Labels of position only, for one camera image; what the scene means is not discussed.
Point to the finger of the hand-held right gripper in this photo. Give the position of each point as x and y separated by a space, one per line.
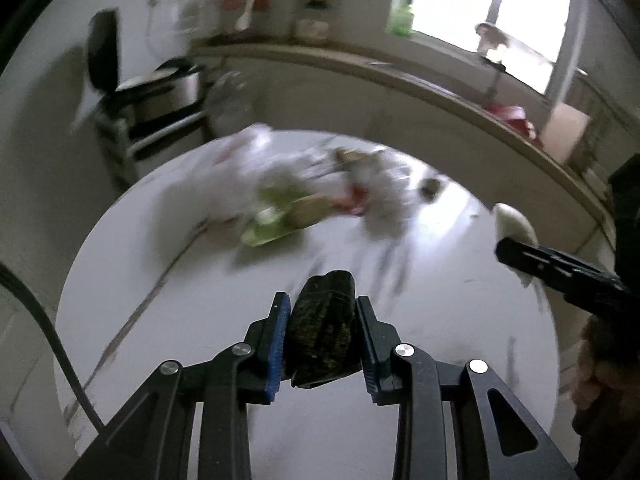
550 267

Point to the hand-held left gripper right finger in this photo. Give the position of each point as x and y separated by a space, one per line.
367 360

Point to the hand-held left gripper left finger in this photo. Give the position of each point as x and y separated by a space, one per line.
280 350

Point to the dark speckled wrapper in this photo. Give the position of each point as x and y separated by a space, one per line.
320 330

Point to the white paper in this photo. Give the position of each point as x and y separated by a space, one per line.
507 222

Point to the person's right forearm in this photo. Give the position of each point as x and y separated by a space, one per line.
615 455

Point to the person's right hand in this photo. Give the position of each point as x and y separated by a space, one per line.
605 380

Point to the tan cutting board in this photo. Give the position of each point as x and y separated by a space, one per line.
565 132

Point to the lime green wrapper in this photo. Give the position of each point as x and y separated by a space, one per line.
267 220

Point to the small dark scrap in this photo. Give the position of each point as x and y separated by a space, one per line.
429 190

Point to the red basin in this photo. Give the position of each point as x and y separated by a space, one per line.
510 120

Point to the white plastic bag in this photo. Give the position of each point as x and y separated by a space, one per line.
235 170

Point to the kitchen faucet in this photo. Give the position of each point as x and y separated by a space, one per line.
492 40

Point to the clear hanging plastic bag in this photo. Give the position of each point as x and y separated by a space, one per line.
227 95

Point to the kitchen counter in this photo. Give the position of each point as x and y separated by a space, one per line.
350 95

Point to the white shelf cart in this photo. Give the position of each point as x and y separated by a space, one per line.
120 135

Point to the silver rice cooker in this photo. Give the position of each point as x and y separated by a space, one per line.
165 95

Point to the window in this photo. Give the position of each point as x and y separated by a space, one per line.
460 0

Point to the green bottle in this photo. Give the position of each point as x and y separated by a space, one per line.
401 17

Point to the white container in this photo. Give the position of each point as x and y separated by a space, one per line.
312 30

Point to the white rice spoon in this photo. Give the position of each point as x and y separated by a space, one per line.
244 17

